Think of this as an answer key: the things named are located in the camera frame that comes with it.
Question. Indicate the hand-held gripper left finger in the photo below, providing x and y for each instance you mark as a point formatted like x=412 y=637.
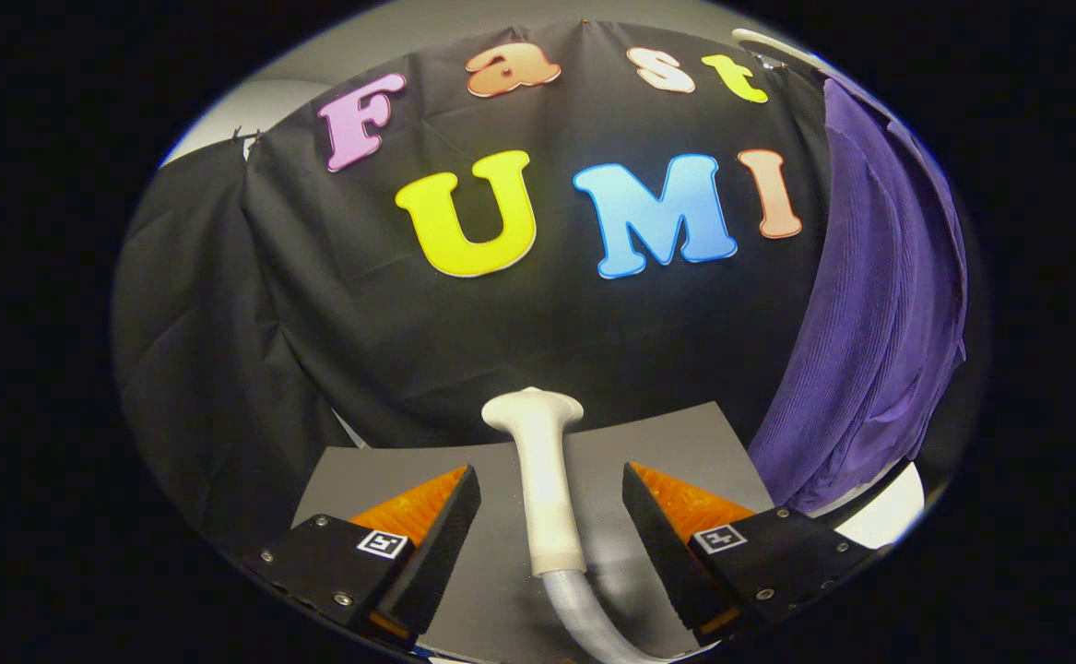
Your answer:
x=441 y=544

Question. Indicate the white garment steamer head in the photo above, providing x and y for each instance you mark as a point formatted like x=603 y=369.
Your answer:
x=547 y=480

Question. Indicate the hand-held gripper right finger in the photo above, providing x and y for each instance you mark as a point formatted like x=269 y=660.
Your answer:
x=662 y=544

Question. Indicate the purple jacket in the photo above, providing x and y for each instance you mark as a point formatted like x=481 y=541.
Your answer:
x=869 y=323

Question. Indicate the white shirt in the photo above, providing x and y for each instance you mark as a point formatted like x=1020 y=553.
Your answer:
x=883 y=516

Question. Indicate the white clothes hanger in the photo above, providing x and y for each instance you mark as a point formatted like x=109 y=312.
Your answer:
x=763 y=41

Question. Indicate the black backdrop cloth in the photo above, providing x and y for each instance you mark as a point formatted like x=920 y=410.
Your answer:
x=593 y=350

